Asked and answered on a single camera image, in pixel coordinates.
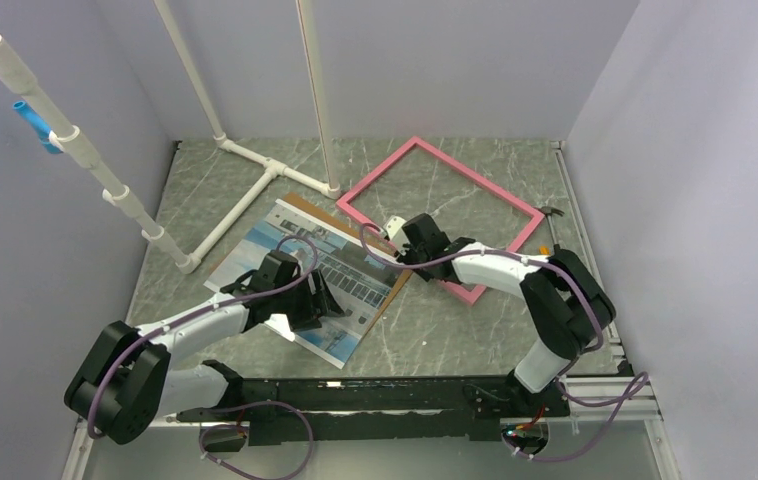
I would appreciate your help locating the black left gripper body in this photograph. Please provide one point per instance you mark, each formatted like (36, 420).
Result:
(298, 303)

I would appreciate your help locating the building photo print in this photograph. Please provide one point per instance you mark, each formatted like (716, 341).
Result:
(335, 341)

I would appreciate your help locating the pink wooden picture frame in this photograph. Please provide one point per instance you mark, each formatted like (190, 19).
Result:
(470, 297)

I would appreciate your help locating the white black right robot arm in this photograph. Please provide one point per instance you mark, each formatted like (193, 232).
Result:
(568, 307)

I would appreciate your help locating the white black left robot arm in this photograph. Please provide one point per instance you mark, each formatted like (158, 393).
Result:
(129, 377)

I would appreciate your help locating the blue pipe peg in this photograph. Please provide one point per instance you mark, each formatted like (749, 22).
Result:
(38, 125)

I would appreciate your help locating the white pvc pipe stand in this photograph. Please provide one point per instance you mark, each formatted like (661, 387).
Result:
(112, 124)

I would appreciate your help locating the brown frame backing board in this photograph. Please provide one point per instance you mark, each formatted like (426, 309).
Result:
(360, 284)

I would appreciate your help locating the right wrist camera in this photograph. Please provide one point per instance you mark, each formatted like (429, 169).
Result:
(393, 231)

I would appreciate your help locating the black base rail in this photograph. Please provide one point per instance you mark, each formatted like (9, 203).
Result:
(474, 407)

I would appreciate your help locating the black handled claw hammer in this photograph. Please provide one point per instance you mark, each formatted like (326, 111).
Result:
(550, 214)

